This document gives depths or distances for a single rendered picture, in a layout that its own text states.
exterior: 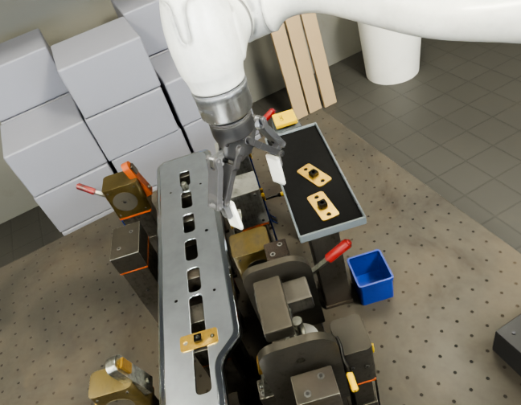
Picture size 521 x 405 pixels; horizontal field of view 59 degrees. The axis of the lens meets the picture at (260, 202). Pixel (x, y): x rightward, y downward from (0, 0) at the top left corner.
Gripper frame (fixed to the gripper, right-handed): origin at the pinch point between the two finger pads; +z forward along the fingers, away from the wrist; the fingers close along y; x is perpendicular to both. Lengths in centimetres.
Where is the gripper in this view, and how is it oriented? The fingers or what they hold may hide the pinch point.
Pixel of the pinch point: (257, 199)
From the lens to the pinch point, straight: 89.7
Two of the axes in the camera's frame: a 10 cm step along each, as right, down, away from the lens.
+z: 2.4, 7.1, 6.6
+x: 7.5, 2.9, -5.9
